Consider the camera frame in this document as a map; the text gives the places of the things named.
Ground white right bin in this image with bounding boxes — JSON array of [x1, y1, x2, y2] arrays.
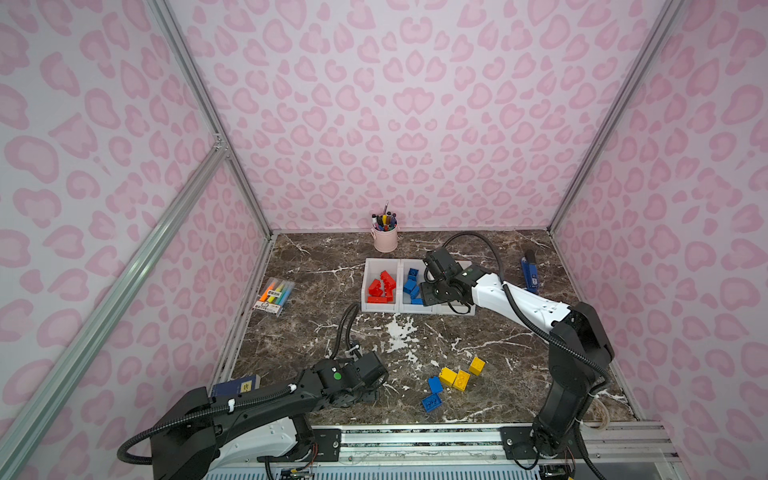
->
[[423, 255, 472, 315]]

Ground white bin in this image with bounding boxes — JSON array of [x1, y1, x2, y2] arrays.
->
[[423, 255, 472, 315], [396, 259, 434, 314], [360, 258, 400, 313]]

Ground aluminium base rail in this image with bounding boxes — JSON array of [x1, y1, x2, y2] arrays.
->
[[155, 421, 679, 480]]

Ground red long lego brick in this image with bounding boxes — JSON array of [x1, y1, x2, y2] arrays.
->
[[380, 271, 396, 290]]

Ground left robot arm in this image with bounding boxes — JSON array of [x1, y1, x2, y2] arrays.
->
[[116, 302, 388, 479]]

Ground white left bin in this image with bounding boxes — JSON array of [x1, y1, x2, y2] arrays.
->
[[360, 258, 400, 313]]

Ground blue lego brick front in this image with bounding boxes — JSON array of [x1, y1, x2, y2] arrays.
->
[[403, 278, 417, 294]]

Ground yellow lego pair front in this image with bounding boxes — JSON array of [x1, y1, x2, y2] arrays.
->
[[438, 368, 471, 392]]

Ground blue small lego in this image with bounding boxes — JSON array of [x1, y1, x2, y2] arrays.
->
[[428, 376, 443, 395]]

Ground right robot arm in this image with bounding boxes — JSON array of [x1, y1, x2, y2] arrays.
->
[[420, 231, 615, 466]]

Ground white tape roll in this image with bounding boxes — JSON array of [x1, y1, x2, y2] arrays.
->
[[588, 398, 611, 431]]

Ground highlighter marker pack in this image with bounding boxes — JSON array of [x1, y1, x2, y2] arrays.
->
[[253, 277, 295, 316]]

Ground red lego brick cluster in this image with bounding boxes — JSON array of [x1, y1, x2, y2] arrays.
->
[[366, 279, 395, 304]]

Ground blue notebook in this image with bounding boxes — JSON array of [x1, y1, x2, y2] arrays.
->
[[210, 375, 261, 397]]

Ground white middle bin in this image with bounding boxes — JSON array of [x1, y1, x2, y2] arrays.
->
[[396, 259, 434, 314]]

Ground pink pen cup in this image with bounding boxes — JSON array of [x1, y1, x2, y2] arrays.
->
[[371, 202, 398, 253]]

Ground blue box cutter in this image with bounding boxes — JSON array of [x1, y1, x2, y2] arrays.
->
[[520, 249, 540, 294]]

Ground yellow lego pair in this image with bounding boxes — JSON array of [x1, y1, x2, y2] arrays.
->
[[469, 357, 486, 376], [438, 368, 471, 392]]

